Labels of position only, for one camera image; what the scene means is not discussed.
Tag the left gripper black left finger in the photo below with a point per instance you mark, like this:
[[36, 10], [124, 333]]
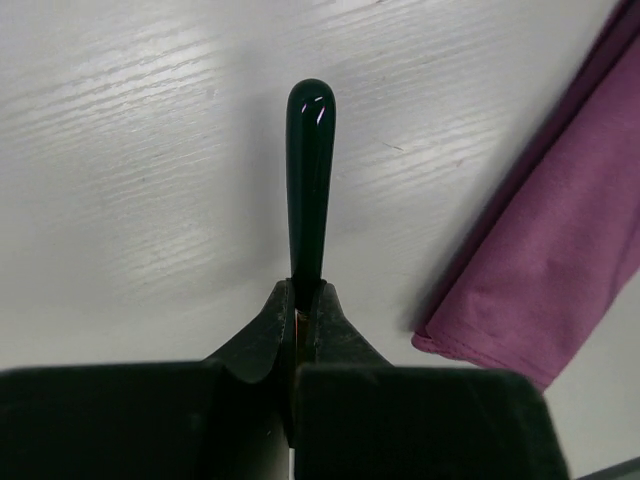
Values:
[[252, 353]]

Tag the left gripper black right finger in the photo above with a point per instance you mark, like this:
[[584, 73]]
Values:
[[325, 335]]

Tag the gold knife dark handle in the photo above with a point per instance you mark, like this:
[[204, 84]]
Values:
[[310, 136]]

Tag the purple cloth napkin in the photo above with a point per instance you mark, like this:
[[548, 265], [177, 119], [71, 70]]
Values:
[[561, 238]]

